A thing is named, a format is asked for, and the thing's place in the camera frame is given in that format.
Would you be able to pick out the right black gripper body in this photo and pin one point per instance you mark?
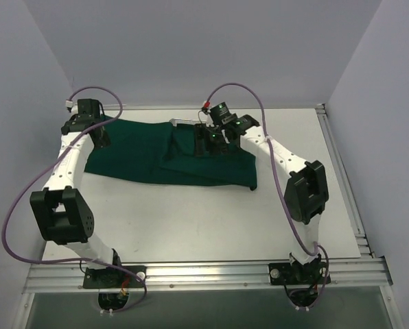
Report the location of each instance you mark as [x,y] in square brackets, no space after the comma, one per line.
[200,141]

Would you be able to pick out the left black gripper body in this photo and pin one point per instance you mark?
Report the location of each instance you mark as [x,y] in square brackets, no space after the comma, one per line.
[99,136]

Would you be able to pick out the dark green surgical cloth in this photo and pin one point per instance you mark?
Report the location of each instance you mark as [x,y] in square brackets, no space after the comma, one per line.
[161,153]

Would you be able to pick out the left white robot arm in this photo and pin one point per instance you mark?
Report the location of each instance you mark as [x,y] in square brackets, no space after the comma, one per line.
[62,214]

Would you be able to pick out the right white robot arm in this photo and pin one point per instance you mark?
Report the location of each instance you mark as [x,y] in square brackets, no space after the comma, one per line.
[301,185]

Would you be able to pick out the surgical kit tray edge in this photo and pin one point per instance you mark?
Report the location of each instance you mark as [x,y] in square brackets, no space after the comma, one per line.
[176,122]

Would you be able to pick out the back aluminium rail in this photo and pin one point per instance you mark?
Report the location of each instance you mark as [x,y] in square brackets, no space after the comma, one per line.
[114,107]

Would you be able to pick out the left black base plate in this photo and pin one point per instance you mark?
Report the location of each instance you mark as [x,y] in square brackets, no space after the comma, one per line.
[109,278]

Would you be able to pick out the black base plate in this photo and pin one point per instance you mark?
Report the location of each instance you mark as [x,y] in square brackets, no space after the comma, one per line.
[109,278]
[290,274]

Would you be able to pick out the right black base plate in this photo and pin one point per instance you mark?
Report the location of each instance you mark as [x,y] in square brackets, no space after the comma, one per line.
[290,274]

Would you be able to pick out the front aluminium rail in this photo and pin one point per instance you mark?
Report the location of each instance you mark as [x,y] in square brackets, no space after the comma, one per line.
[216,276]

